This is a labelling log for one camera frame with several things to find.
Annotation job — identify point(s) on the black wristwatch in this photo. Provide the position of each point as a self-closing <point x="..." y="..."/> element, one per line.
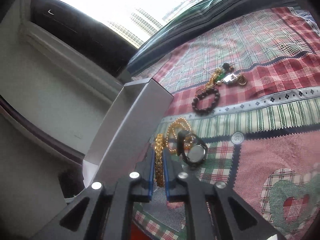
<point x="191" y="147"/>

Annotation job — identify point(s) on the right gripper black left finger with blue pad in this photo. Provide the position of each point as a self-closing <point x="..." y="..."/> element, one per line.
<point x="104" y="212"/>

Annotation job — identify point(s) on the green jade pendant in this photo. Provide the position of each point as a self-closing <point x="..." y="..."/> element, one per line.
<point x="221" y="76"/>

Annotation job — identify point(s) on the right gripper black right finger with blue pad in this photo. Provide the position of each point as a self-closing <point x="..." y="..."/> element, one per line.
<point x="213" y="211"/>

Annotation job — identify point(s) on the gold chain jewelry cluster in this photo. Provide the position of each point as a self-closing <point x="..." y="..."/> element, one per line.
<point x="213" y="79"/>

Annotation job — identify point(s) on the patchwork plaid bed quilt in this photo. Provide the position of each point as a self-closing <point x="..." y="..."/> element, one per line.
<point x="262" y="132"/>

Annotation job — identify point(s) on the dark green striped pillow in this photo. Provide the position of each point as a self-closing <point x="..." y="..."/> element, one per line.
<point x="194" y="22"/>

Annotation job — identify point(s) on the silver square pendant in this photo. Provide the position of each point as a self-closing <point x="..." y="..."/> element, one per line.
<point x="230" y="78"/>

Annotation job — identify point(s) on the white open jewelry box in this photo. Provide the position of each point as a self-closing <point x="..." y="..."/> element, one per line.
<point x="125" y="131"/>

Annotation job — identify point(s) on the dark bead charm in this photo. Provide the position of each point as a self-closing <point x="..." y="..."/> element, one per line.
<point x="227" y="68"/>

